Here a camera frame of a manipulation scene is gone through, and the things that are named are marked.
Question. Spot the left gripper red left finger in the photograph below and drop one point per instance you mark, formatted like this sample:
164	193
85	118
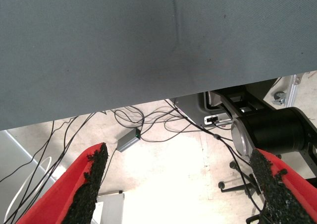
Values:
57	196

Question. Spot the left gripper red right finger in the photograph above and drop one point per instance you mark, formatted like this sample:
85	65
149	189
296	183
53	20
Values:
284	196

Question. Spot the grey robot base chassis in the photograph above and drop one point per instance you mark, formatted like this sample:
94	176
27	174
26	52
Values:
190	107

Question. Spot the black office chair base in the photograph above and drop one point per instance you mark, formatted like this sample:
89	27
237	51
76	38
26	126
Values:
235	188

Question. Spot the black and silver robot torso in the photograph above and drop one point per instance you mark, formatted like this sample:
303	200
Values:
275	127

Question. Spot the grey metal hub box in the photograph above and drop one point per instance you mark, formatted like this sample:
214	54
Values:
127	142

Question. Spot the grey swivel caster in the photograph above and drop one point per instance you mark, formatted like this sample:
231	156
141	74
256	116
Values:
280	97

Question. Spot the dark grey table cloth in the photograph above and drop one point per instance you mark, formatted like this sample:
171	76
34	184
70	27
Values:
123	48

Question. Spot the aluminium frame post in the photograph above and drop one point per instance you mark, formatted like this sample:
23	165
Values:
293	92

